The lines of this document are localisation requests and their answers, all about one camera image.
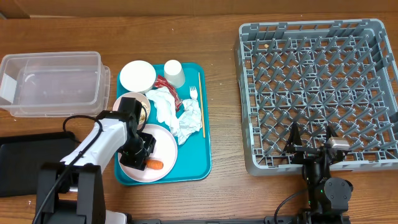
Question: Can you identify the white paper cup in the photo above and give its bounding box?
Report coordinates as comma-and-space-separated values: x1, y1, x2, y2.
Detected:
164, 60, 185, 88

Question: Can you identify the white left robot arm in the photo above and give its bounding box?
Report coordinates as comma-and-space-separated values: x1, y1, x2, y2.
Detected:
33, 97, 156, 224

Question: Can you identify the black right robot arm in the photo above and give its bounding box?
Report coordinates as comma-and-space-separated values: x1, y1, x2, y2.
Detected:
274, 122, 353, 223

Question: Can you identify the large pink plate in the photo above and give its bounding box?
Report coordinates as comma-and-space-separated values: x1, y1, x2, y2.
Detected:
118, 124, 178, 183

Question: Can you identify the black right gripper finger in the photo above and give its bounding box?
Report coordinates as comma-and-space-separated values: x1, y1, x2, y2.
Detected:
284, 121, 302, 153
326, 124, 338, 139

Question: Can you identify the orange carrot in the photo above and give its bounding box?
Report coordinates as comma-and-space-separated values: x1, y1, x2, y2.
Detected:
146, 159, 164, 170

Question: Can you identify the black food waste tray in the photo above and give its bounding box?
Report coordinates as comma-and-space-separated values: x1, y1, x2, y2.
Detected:
1, 131, 76, 197

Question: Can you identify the white napkin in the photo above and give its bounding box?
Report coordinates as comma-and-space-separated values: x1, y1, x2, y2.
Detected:
146, 87, 180, 136

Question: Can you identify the white round bowl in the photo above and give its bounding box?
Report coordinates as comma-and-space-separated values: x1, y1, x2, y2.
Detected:
119, 60, 157, 93

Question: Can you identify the white paper tissue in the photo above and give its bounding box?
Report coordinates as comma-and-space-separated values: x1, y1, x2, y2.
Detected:
172, 99, 202, 145

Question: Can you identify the red snack wrapper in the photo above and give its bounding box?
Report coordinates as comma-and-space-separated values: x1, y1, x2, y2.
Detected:
154, 75, 182, 112

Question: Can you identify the white plastic fork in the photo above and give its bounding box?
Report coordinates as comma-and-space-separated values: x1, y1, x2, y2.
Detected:
190, 86, 198, 101

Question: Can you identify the wooden chopstick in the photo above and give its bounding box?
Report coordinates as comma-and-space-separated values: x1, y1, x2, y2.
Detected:
198, 72, 206, 138

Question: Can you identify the grey plastic dish rack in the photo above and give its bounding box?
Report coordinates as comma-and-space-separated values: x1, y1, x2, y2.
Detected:
234, 19, 397, 176

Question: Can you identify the pink round bowl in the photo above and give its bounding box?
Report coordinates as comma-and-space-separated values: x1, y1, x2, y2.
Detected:
113, 92, 150, 128

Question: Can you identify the teal plastic serving tray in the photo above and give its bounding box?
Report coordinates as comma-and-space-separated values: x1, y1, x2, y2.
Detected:
114, 63, 212, 186

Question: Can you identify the clear plastic waste bin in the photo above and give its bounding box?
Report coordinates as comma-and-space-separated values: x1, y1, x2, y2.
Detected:
1, 52, 111, 117

